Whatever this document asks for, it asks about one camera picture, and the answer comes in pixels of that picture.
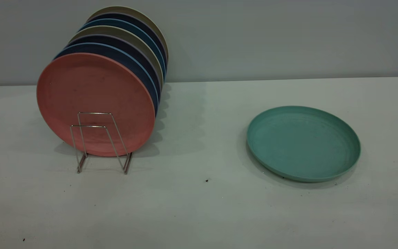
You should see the metal wire plate rack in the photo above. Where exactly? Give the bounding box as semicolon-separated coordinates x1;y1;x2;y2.
70;112;133;174

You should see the pink plastic plate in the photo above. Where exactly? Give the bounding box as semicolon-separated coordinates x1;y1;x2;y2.
36;53;156;157

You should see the blue plate light-blue rim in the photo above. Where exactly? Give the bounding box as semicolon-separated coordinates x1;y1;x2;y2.
54;42;160;117

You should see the navy plate purple rim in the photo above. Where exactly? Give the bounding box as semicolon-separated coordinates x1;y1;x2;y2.
88;13;168;70
66;34;164;94

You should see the teal blue plastic plate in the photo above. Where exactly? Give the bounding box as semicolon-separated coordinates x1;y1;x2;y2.
80;18;167;81

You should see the green plastic plate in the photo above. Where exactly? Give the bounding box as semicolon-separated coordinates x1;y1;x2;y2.
246;105;361;183

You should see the beige plastic plate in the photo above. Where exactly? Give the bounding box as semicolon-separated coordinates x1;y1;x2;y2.
87;6;169;63
68;25;165;87

